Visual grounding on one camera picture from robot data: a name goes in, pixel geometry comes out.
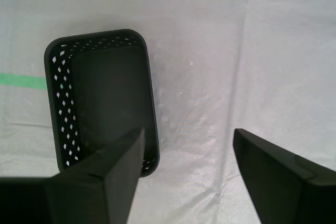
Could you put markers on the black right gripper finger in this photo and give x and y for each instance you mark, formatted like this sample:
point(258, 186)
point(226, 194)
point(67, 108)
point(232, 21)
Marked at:
point(288, 190)
point(78, 197)

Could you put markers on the black perforated plastic basket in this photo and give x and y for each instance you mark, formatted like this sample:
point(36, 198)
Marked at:
point(110, 90)

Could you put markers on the long green tape strip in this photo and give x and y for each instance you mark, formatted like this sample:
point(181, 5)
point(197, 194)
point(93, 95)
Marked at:
point(21, 81)

